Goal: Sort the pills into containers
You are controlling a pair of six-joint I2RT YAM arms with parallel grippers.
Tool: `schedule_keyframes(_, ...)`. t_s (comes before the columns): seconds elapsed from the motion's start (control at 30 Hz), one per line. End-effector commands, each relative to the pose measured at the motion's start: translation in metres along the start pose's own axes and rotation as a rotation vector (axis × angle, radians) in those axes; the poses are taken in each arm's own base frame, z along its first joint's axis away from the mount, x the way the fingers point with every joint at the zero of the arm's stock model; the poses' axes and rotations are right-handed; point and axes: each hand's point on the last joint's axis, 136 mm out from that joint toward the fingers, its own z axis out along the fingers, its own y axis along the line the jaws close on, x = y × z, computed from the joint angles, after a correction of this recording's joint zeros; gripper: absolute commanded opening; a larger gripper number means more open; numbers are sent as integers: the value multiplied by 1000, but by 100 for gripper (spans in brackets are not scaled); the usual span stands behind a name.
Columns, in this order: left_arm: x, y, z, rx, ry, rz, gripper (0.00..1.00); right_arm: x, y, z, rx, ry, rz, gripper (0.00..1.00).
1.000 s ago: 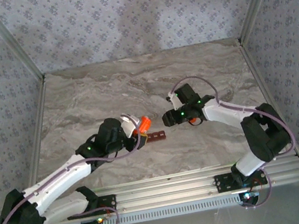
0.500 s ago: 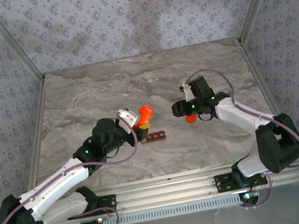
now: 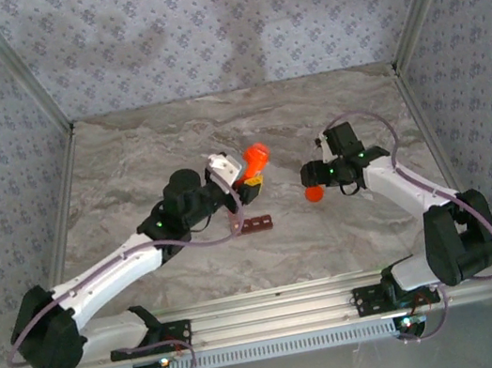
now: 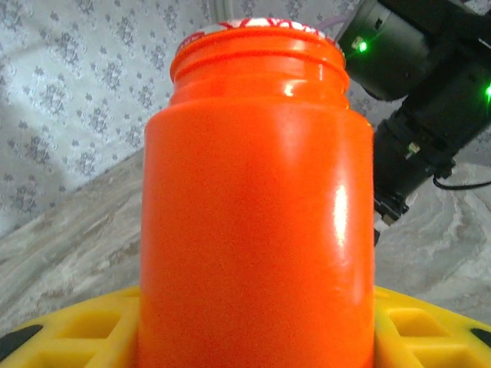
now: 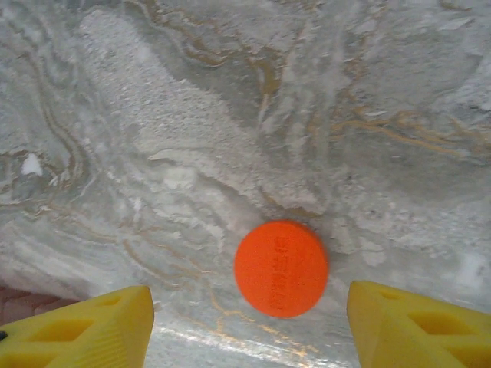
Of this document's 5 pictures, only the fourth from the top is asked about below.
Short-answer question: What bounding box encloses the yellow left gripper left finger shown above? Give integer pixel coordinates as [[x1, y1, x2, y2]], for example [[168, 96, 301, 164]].
[[0, 285, 143, 368]]

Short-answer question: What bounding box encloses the thin black right arm wire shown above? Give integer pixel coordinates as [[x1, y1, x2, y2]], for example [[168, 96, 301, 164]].
[[432, 174, 491, 192]]

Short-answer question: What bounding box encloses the orange pill bottle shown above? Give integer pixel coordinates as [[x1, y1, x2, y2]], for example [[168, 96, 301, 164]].
[[137, 17, 377, 368]]

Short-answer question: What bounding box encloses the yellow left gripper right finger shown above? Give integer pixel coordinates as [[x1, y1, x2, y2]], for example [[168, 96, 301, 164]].
[[371, 285, 491, 368]]

